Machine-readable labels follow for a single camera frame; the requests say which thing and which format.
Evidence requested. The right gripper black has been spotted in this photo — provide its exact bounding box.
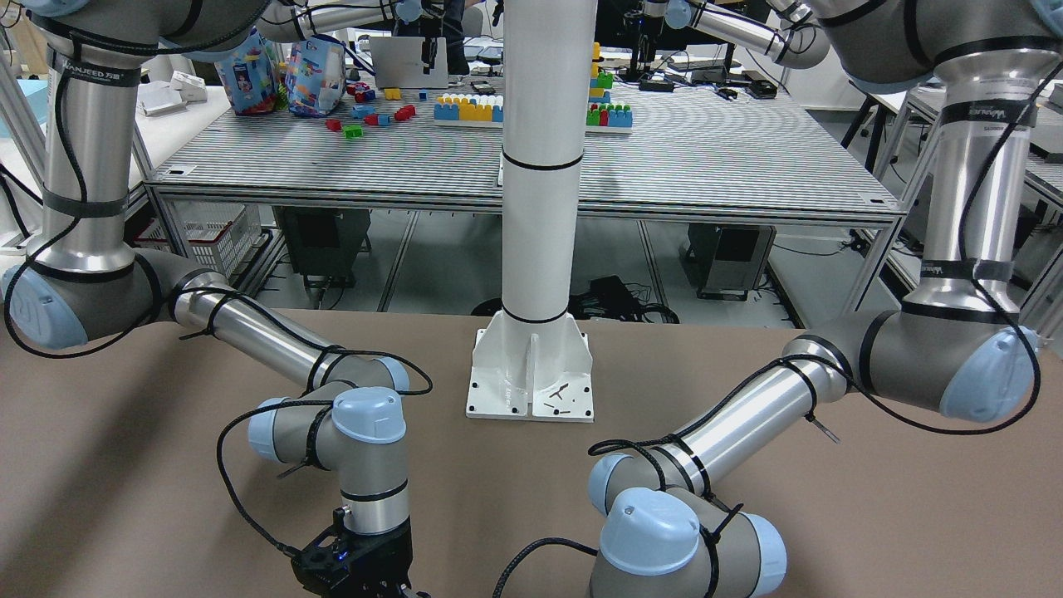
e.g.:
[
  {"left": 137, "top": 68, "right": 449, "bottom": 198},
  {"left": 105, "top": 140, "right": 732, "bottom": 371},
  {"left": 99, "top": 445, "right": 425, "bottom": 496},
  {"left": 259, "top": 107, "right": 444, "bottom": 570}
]
[{"left": 336, "top": 523, "right": 414, "bottom": 597}]

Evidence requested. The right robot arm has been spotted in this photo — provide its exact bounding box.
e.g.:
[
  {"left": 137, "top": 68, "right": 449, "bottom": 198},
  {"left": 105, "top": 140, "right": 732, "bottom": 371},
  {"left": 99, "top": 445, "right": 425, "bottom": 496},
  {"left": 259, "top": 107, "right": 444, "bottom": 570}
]
[{"left": 2, "top": 1, "right": 415, "bottom": 597}]

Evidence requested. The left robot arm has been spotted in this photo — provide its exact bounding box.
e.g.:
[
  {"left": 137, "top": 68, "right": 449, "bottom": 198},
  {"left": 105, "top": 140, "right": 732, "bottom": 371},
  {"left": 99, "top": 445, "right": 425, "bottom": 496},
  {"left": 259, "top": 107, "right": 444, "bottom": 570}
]
[{"left": 587, "top": 1, "right": 1061, "bottom": 597}]

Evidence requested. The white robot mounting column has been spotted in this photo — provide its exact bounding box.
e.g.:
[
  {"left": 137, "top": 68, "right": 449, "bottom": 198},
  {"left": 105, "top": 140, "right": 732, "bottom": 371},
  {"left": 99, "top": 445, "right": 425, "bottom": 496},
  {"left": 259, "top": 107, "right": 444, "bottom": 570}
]
[{"left": 465, "top": 1, "right": 597, "bottom": 423}]

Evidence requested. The grey control box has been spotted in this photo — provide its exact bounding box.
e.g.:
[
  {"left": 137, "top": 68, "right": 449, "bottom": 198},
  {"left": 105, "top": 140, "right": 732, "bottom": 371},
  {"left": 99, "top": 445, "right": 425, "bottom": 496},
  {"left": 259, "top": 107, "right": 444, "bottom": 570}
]
[{"left": 273, "top": 207, "right": 371, "bottom": 281}]

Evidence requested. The white plastic basket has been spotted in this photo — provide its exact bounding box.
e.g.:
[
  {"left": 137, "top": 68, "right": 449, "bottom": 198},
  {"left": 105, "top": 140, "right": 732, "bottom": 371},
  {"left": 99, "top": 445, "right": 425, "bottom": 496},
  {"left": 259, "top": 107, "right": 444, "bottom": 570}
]
[{"left": 174, "top": 202, "right": 261, "bottom": 277}]

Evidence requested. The striped metal work table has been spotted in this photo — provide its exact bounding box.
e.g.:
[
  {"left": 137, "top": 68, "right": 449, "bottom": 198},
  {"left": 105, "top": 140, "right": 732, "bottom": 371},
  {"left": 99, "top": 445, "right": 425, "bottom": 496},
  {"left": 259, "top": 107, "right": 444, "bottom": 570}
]
[{"left": 145, "top": 81, "right": 901, "bottom": 257}]

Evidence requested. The assembled toy block row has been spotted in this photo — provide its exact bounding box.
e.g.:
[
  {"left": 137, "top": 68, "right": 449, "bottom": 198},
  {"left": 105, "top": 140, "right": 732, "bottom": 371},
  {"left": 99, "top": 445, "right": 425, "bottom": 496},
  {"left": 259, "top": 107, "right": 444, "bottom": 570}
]
[{"left": 433, "top": 93, "right": 504, "bottom": 129}]

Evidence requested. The toy block bag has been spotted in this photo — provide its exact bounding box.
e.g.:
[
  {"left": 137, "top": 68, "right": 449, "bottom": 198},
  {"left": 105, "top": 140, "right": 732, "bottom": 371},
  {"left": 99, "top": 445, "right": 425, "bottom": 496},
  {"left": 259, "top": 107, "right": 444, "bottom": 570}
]
[
  {"left": 285, "top": 35, "right": 345, "bottom": 118},
  {"left": 215, "top": 29, "right": 280, "bottom": 116}
]

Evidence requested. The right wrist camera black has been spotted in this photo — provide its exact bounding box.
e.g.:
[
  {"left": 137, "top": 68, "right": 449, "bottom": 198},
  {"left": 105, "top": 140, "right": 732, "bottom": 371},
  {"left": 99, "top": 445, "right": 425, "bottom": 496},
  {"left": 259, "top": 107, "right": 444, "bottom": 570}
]
[{"left": 290, "top": 507, "right": 369, "bottom": 597}]

